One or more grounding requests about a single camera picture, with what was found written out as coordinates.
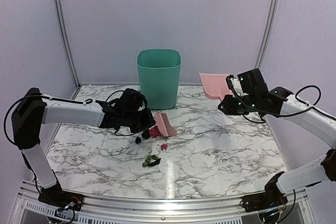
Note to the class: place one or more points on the pink hand brush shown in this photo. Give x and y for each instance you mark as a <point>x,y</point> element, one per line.
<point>163,125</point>

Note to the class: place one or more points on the small black paper scrap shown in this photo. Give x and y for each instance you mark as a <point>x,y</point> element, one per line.
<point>138,140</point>

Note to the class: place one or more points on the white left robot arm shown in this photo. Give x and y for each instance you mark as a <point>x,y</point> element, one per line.
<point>29,113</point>

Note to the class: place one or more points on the right aluminium corner post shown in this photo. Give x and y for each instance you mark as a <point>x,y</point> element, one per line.
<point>271,16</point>

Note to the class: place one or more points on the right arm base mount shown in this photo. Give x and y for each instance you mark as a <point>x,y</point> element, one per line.
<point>271,197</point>

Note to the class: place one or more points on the left aluminium corner post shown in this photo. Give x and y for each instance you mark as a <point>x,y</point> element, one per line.
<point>66,44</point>

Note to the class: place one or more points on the green black paper scrap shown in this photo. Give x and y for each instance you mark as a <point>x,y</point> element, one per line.
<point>151,161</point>

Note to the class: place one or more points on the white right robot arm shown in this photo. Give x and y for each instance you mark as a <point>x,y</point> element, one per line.
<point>284,104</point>

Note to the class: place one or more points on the small magenta paper scrap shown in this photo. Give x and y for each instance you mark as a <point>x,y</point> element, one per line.
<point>164,147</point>

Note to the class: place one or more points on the black paper scrap centre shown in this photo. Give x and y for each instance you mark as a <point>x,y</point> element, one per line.
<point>146,134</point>

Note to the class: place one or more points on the aluminium front rail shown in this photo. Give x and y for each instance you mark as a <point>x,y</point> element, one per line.
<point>108,209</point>

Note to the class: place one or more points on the aluminium corner post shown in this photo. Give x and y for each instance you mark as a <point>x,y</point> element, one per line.
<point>66,44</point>
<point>271,16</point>

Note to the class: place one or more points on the pink plastic dustpan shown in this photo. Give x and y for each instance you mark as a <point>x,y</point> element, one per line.
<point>215,86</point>

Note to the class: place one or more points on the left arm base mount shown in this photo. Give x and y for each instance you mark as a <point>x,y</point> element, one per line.
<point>58,197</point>

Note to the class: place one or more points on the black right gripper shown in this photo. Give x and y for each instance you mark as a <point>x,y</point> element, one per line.
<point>227,108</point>

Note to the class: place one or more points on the teal plastic waste bin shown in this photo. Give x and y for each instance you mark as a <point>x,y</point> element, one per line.
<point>159,74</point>

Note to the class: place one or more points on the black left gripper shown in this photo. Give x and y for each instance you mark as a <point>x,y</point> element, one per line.
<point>148,122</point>

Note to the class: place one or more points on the magenta paper scrap upper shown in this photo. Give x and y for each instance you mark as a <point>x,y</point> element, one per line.
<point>154,131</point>

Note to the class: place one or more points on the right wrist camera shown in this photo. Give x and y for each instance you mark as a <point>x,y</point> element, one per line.
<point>232,83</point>

